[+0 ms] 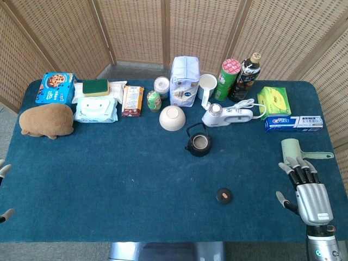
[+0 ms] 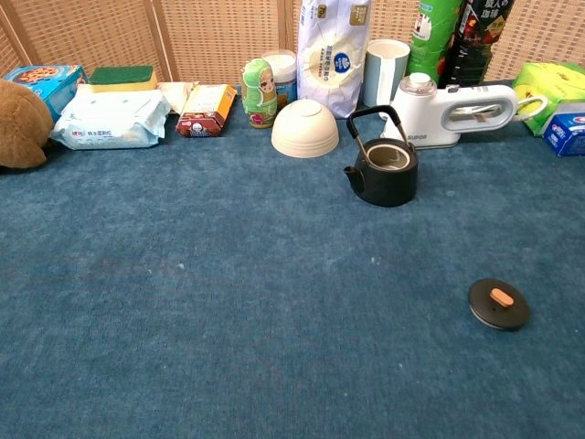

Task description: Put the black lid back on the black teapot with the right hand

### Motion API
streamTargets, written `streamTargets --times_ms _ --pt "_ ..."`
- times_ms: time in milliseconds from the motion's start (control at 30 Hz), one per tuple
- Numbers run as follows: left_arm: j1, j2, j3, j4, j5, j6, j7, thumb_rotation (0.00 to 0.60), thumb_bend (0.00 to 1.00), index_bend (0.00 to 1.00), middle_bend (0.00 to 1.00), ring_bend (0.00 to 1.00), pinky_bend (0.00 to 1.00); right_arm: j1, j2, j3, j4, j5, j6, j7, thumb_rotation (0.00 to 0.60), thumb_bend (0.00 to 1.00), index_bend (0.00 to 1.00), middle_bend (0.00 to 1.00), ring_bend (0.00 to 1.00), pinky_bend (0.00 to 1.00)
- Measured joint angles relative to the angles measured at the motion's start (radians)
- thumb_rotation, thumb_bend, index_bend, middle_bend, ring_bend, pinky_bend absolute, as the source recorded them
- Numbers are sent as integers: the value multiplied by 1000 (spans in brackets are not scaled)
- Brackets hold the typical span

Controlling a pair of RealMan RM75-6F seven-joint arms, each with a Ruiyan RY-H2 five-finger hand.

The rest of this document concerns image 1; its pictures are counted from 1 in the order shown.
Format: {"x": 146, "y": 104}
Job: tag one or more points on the black cast iron teapot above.
{"x": 198, "y": 150}

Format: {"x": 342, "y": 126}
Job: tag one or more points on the white plastic pack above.
{"x": 117, "y": 88}

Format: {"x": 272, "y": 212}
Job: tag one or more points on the blue cookie box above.
{"x": 54, "y": 92}

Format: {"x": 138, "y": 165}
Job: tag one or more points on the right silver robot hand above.
{"x": 312, "y": 202}

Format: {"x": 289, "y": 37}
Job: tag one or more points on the yellow green tissue pack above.
{"x": 274, "y": 100}

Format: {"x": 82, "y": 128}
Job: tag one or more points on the blue carpet table covering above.
{"x": 108, "y": 176}

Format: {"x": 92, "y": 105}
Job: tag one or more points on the blue white toothpaste box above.
{"x": 293, "y": 123}

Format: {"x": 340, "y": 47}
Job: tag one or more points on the cream upturned bowl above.
{"x": 172, "y": 118}

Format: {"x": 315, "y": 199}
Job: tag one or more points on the dark tea bottle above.
{"x": 244, "y": 81}

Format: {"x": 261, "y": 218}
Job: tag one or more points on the brown plush toy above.
{"x": 46, "y": 119}

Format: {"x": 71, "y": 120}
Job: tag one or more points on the rattan folding screen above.
{"x": 136, "y": 30}

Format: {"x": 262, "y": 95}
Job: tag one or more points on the green nesting doll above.
{"x": 154, "y": 102}

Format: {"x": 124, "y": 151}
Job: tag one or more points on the green chips can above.
{"x": 227, "y": 81}

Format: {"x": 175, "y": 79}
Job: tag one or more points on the pale green lint roller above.
{"x": 290, "y": 148}

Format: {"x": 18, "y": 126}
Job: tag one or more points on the grey robot torso base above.
{"x": 166, "y": 251}

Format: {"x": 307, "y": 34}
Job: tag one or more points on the jar with white lid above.
{"x": 161, "y": 83}

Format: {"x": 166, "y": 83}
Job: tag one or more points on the orange brown snack box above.
{"x": 132, "y": 100}

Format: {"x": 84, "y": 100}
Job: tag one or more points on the light blue white mug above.
{"x": 208, "y": 81}

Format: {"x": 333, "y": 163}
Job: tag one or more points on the light blue wet wipes pack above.
{"x": 95, "y": 110}

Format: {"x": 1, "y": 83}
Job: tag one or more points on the white handheld garment steamer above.
{"x": 217, "y": 117}

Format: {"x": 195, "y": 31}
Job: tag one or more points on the white paper tissue bag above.
{"x": 185, "y": 81}

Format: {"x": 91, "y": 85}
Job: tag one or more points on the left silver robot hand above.
{"x": 5, "y": 170}

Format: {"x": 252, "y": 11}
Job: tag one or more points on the green yellow sponge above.
{"x": 95, "y": 86}

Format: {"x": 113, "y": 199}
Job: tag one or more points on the black teapot lid orange knob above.
{"x": 224, "y": 196}

